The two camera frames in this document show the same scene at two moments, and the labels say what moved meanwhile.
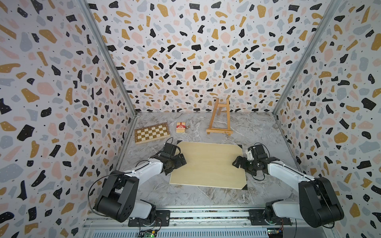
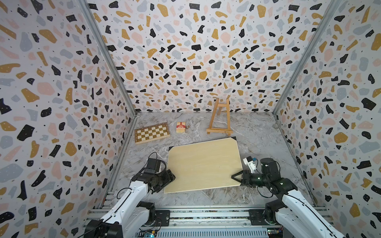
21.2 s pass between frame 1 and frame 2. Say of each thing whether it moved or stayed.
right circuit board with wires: stayed
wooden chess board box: stayed
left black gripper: moved
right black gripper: moved
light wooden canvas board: moved
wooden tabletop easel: stayed
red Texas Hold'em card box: stayed
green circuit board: stayed
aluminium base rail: stayed
